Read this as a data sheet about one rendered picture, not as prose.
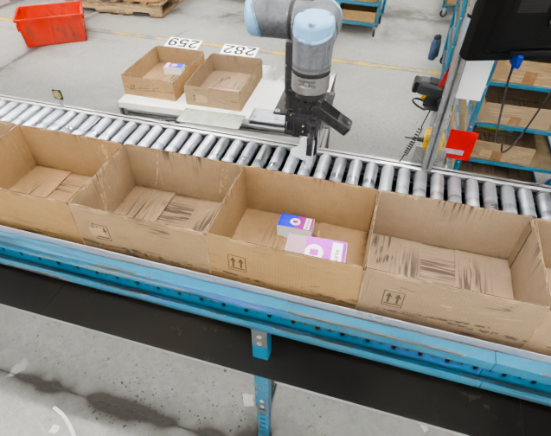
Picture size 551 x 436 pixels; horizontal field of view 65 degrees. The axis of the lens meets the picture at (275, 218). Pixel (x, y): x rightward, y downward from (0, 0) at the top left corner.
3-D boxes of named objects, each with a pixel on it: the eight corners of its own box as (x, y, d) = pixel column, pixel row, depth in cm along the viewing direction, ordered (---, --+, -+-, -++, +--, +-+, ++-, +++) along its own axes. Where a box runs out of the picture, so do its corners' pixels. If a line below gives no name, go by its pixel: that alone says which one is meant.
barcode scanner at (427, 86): (406, 96, 168) (416, 71, 161) (437, 105, 167) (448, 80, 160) (405, 105, 164) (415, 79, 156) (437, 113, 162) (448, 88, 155)
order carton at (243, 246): (370, 233, 131) (380, 189, 119) (355, 312, 110) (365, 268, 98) (246, 208, 139) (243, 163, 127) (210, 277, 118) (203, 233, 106)
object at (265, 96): (336, 77, 240) (336, 72, 238) (318, 133, 199) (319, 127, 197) (166, 59, 257) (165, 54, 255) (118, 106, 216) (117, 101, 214)
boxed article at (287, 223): (281, 223, 133) (281, 212, 129) (313, 229, 131) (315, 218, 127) (276, 235, 129) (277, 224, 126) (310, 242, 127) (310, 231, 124)
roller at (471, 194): (477, 185, 174) (477, 175, 171) (484, 285, 138) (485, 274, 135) (464, 185, 176) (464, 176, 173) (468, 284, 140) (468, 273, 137)
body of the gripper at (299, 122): (291, 122, 117) (293, 79, 109) (323, 127, 115) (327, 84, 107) (284, 137, 112) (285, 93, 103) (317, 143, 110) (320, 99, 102)
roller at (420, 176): (426, 177, 179) (428, 168, 176) (419, 272, 143) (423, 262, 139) (413, 176, 180) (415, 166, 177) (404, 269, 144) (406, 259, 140)
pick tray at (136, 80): (206, 68, 241) (204, 51, 234) (176, 101, 214) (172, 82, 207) (159, 62, 246) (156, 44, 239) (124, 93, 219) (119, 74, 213)
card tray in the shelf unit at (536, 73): (489, 44, 219) (496, 23, 212) (554, 53, 212) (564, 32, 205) (489, 79, 191) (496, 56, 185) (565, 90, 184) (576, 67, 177)
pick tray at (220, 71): (263, 76, 234) (263, 58, 227) (240, 112, 207) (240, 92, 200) (213, 70, 239) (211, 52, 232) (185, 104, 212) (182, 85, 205)
